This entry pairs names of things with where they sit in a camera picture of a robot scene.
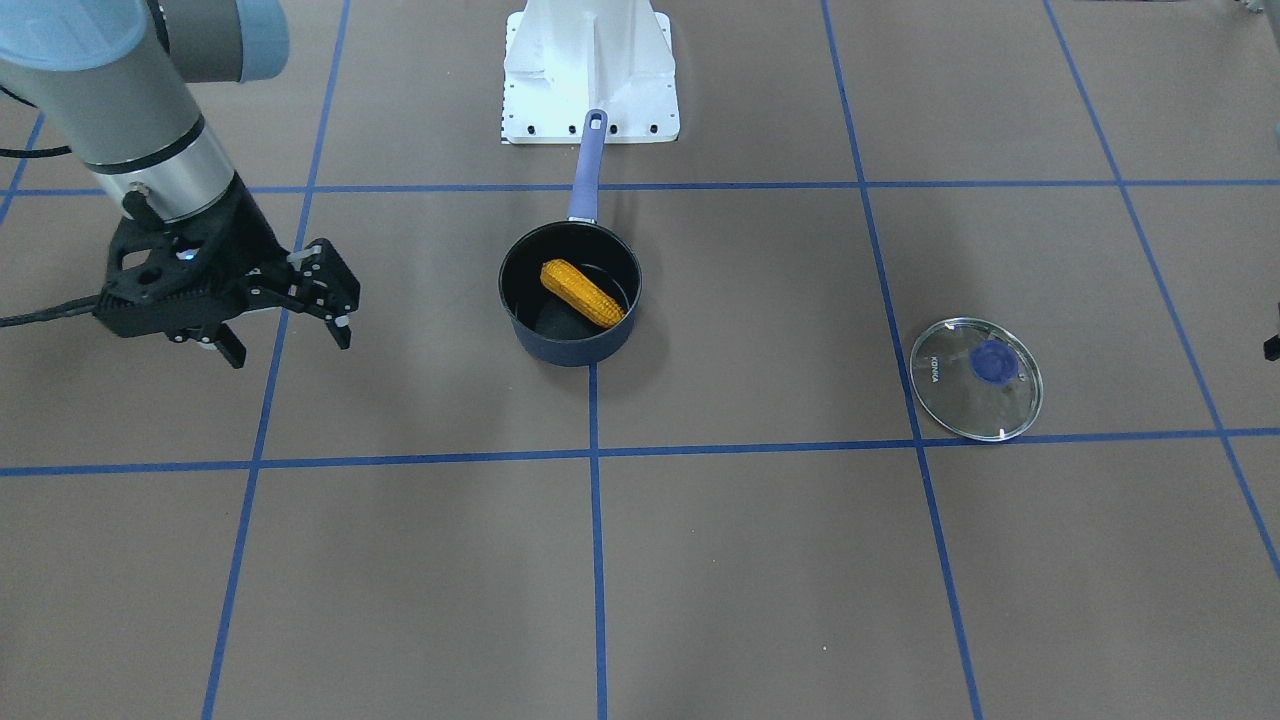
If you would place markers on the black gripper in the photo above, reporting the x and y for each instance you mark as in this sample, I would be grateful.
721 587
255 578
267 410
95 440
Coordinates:
247 238

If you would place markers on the yellow corn cob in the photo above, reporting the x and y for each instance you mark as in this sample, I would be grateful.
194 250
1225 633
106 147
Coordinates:
589 300

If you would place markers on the glass lid with blue knob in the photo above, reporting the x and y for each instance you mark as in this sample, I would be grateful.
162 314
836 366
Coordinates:
976 379

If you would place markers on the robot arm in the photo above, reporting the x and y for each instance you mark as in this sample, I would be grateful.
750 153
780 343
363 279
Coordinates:
114 77

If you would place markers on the dark blue saucepan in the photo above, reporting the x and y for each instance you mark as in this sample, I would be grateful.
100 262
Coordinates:
547 327

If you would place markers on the brown table mat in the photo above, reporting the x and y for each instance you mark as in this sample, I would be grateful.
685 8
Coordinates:
744 513

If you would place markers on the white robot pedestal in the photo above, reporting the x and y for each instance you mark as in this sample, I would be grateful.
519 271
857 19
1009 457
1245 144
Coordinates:
565 58

